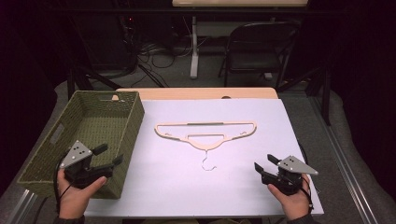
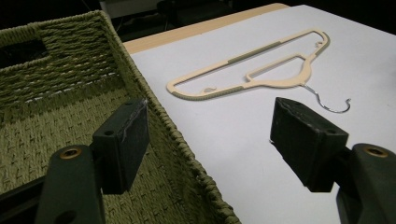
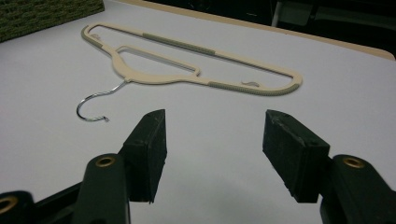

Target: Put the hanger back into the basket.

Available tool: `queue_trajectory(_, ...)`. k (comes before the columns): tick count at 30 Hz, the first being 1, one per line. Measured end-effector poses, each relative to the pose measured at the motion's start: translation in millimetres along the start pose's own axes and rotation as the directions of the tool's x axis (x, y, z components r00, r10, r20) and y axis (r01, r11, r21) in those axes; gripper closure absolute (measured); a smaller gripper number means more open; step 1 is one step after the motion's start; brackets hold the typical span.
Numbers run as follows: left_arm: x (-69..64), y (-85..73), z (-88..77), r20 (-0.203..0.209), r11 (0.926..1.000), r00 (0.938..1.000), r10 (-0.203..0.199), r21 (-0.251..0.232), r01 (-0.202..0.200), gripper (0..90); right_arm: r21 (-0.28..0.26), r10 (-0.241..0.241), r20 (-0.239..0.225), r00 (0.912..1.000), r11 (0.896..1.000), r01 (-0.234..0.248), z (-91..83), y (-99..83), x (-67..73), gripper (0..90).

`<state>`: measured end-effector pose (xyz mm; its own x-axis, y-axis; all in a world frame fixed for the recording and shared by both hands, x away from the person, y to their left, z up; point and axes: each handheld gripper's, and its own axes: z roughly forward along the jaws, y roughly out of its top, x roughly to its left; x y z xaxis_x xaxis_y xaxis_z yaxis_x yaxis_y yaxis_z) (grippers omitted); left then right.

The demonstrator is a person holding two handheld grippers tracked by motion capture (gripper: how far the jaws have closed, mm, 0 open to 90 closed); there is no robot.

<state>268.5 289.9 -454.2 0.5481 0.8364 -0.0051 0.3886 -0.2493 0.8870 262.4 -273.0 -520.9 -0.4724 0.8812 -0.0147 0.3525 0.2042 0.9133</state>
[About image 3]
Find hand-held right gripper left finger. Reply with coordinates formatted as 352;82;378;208
72;108;168;224

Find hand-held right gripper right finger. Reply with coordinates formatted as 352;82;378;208
262;108;396;224

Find beige plastic clothes hanger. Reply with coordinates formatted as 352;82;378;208
76;21;304;122

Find white metal stand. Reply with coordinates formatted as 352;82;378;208
271;0;283;28

